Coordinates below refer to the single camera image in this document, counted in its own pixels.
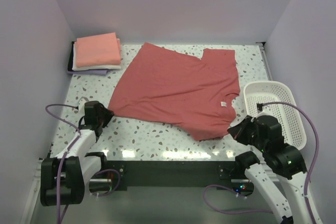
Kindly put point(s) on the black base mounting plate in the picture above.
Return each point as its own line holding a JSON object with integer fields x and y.
{"x": 170, "y": 174}

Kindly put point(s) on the folded black t-shirt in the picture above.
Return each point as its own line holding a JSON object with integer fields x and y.
{"x": 70, "y": 61}

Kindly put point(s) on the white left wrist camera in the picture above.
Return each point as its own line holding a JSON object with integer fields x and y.
{"x": 81, "y": 103}

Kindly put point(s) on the folded salmon pink t-shirt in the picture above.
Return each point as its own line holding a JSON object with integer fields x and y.
{"x": 97, "y": 49}

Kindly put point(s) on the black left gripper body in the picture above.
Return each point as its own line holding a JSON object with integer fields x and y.
{"x": 105, "y": 117}

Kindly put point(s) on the aluminium right side rail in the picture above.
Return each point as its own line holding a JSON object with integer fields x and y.
{"x": 261, "y": 46}

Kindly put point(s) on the red t-shirt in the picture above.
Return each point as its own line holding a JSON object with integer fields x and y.
{"x": 194, "y": 94}

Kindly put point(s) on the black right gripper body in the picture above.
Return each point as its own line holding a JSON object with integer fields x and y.
{"x": 260, "y": 142}

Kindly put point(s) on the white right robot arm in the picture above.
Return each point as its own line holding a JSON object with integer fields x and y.
{"x": 294, "y": 203}

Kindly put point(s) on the white perforated plastic basket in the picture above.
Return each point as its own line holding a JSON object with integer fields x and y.
{"x": 272, "y": 91}

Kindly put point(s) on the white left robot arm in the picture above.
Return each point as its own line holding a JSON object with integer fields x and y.
{"x": 64, "y": 177}

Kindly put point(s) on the folded lavender t-shirt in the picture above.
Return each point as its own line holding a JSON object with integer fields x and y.
{"x": 96, "y": 72}

